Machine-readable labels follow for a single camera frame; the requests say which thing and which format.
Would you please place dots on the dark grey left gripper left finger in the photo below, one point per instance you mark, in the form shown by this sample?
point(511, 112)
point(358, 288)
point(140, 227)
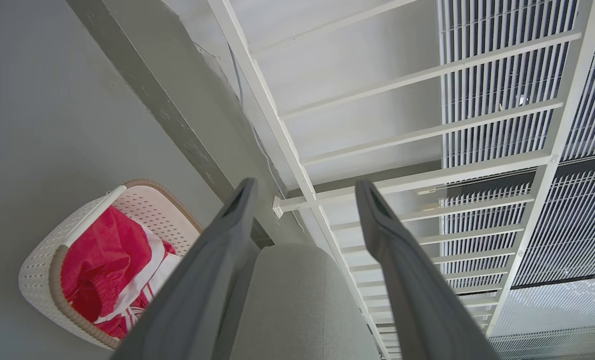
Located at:
point(192, 290)

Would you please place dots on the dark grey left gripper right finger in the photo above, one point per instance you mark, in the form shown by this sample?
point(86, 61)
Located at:
point(417, 300)

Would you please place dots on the white perforated plastic laundry basket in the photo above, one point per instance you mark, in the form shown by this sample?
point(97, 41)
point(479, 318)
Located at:
point(37, 272)

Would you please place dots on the red and white garment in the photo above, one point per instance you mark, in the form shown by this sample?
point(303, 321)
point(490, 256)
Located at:
point(102, 260)

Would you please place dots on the grey fabric sofa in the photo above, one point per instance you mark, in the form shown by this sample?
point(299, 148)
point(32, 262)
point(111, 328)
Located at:
point(297, 305)

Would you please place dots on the white metal railing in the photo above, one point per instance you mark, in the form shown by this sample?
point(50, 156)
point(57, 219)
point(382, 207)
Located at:
point(263, 95)

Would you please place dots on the white slatted window blind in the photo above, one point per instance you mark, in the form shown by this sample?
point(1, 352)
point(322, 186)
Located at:
point(497, 82)

